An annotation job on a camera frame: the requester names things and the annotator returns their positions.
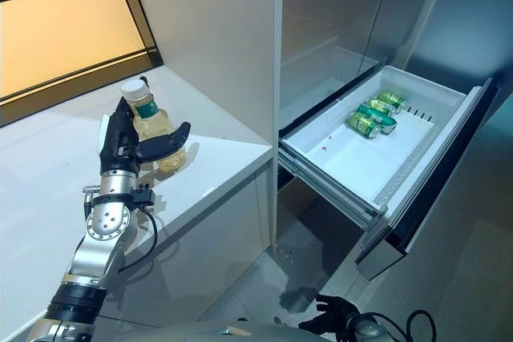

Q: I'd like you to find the light green drink can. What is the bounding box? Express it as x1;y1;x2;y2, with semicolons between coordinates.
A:
347;111;382;140
367;97;402;115
376;91;409;110

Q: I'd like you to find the yellow drink bottle white cap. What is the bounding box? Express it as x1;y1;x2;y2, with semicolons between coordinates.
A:
119;79;190;175

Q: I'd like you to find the stainless steel fridge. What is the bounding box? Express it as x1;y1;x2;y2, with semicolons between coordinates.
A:
274;0;513;281

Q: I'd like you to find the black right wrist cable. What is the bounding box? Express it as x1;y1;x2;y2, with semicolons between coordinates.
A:
374;309;438;342

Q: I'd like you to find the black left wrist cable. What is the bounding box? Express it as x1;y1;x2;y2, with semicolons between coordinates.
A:
118;208;160;275

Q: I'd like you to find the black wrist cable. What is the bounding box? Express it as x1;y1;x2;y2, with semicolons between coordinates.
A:
374;309;438;342
118;208;160;275

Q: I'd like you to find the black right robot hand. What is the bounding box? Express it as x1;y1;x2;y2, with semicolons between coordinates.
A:
298;294;362;337

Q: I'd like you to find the black framed window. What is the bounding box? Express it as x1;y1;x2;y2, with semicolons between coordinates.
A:
0;0;164;129

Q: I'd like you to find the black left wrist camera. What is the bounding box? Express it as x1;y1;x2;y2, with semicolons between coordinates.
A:
133;183;156;210

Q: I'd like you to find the dark green drink can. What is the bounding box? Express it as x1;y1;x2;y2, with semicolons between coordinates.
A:
356;103;398;135

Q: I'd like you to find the tall white cabinet panel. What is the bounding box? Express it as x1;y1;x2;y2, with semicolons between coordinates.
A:
123;0;288;251

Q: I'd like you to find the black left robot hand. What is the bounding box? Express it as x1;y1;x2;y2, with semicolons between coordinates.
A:
98;97;192;177

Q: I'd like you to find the grey robot torso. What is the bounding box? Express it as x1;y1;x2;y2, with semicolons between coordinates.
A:
176;320;313;342

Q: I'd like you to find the white counter cabinet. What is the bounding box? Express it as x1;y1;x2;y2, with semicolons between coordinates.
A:
0;65;276;342

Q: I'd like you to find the white fridge drawer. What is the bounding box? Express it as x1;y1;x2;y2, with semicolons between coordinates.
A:
277;64;502;281

